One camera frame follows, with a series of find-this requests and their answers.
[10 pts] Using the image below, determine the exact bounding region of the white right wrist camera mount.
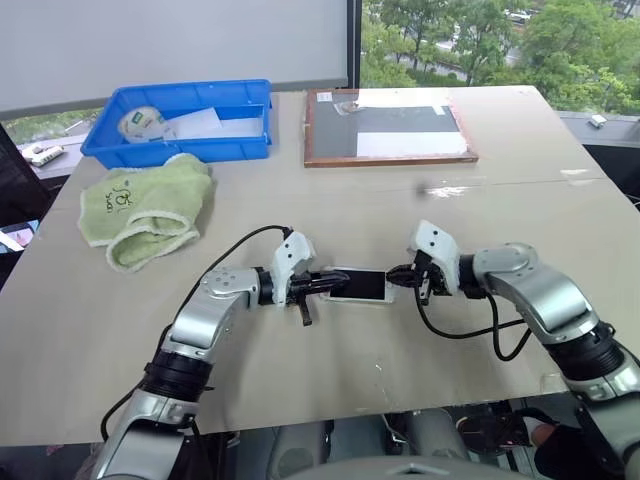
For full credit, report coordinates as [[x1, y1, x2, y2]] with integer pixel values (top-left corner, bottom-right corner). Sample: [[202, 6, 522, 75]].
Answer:
[[405, 219, 462, 297]]

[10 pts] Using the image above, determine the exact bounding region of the white roller blind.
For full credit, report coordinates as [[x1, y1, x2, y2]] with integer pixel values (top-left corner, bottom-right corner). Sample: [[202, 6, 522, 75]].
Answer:
[[0, 0, 350, 113]]

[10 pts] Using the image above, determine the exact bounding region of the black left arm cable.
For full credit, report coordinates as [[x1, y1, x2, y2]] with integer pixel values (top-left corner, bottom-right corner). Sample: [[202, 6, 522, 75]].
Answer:
[[159, 225, 297, 342]]

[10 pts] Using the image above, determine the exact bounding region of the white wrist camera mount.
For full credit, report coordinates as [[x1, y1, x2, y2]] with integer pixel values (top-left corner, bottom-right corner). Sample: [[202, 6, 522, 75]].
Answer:
[[405, 219, 462, 297], [271, 230, 318, 309]]

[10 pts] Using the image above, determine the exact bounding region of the narrow white paper sheet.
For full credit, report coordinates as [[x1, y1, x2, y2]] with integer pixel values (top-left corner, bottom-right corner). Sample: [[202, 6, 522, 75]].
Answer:
[[356, 88, 452, 109]]

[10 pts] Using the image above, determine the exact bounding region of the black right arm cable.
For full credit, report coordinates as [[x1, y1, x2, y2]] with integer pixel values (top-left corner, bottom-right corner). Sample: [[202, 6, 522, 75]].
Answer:
[[413, 284, 534, 362]]

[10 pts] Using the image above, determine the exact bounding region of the white printed tape roll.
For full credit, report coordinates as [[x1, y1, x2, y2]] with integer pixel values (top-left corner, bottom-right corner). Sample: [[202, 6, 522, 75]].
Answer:
[[118, 105, 167, 144]]

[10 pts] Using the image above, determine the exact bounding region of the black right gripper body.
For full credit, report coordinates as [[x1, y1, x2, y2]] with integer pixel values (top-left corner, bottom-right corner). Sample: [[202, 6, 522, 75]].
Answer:
[[411, 250, 452, 307]]

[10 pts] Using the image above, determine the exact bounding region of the black window frame post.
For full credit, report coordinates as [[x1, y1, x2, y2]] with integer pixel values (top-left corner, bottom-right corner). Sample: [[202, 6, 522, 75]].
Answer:
[[346, 0, 364, 91]]

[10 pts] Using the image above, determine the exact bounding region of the white smartphone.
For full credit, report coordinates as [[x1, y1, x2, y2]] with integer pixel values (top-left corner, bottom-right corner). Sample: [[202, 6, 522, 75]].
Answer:
[[320, 268, 396, 305]]

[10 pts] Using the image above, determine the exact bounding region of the green towel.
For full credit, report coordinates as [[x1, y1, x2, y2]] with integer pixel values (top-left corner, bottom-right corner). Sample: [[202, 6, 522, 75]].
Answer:
[[78, 153, 218, 274]]

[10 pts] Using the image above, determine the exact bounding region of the white power strip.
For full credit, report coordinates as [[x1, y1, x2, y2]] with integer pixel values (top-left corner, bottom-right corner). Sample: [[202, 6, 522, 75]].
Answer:
[[21, 144, 66, 167]]

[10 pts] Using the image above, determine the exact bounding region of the tilted white paper sheet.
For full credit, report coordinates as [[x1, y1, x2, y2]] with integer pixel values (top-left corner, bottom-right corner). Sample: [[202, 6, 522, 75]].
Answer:
[[161, 105, 224, 142]]

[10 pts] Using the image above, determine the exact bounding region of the wooden framed blackboard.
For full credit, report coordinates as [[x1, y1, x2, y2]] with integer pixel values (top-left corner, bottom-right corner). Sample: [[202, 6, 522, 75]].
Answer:
[[303, 87, 480, 169]]

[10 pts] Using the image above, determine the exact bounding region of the black chair back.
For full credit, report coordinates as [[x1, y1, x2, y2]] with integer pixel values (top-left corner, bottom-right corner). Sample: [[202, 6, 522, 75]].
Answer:
[[0, 121, 52, 227]]

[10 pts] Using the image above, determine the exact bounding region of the blue plastic bin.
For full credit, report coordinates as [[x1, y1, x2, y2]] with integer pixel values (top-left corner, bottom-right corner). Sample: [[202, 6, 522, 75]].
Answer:
[[80, 78, 274, 169]]

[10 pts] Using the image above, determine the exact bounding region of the black rounded object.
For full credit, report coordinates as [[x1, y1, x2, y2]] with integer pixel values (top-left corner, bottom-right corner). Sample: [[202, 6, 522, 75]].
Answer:
[[457, 404, 532, 454]]

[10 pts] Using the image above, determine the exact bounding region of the large white paper sheet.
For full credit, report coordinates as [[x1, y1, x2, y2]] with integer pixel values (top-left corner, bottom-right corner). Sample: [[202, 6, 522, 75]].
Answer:
[[357, 130, 469, 158]]

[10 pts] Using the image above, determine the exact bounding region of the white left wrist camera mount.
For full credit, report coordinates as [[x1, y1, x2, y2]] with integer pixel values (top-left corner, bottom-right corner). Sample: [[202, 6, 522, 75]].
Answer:
[[271, 230, 318, 309]]

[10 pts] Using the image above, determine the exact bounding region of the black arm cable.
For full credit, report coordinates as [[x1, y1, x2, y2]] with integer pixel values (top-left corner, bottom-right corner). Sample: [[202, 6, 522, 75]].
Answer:
[[159, 225, 297, 342], [413, 284, 534, 362]]

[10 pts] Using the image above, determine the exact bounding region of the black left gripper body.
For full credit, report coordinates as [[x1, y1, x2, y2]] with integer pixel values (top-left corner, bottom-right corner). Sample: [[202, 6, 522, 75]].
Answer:
[[286, 272, 317, 329]]

